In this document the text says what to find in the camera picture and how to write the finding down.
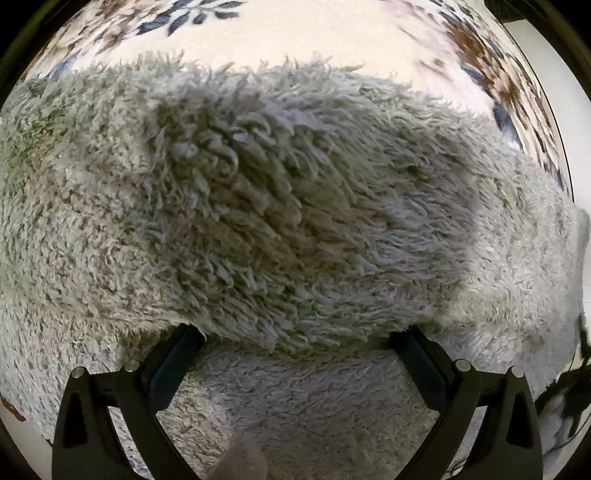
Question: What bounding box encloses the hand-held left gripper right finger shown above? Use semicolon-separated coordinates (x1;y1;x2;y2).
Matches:
389;326;544;480

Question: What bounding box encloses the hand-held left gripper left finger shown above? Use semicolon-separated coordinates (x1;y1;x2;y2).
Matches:
52;323;206;480

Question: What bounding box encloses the fluffy grey towel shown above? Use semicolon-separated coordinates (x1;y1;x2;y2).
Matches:
0;51;591;480

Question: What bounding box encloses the floral printed blanket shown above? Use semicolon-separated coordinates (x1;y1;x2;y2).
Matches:
0;0;591;480

